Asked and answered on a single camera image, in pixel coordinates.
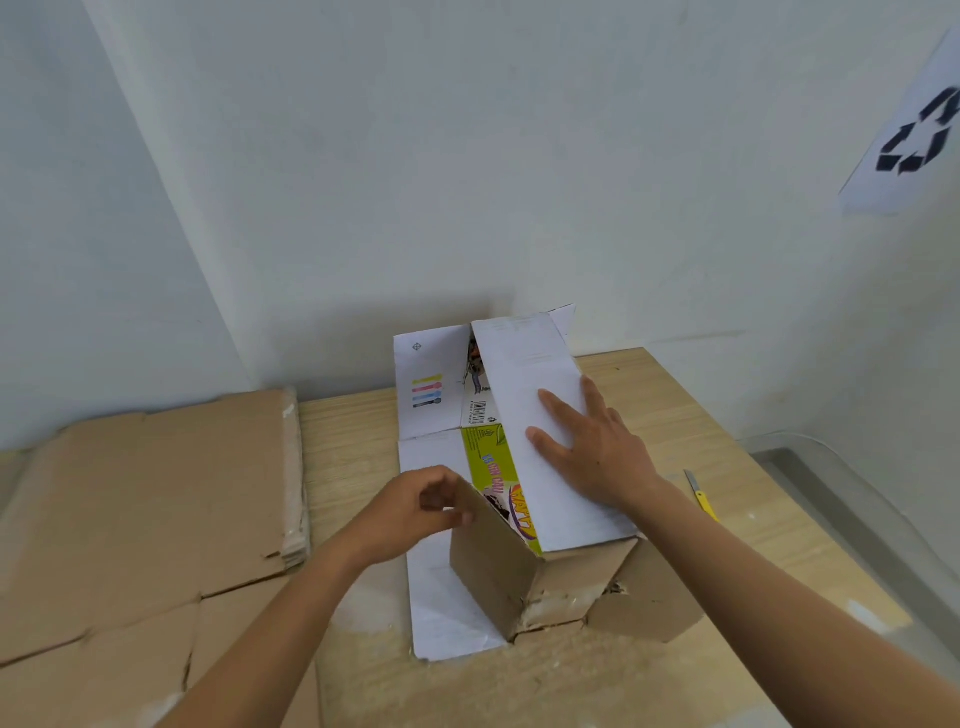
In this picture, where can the person's right hand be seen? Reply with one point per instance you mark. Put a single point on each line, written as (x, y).
(607, 457)

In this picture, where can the person's left hand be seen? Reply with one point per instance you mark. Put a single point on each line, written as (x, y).
(397, 517)

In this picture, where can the yellow utility knife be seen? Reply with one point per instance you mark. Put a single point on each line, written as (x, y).
(705, 504)

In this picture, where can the person's left forearm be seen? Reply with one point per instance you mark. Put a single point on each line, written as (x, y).
(262, 645)

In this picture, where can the light wooden table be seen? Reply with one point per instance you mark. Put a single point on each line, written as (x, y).
(352, 450)

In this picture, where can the white paper recycling sign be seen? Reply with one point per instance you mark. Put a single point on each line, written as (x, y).
(862, 195)

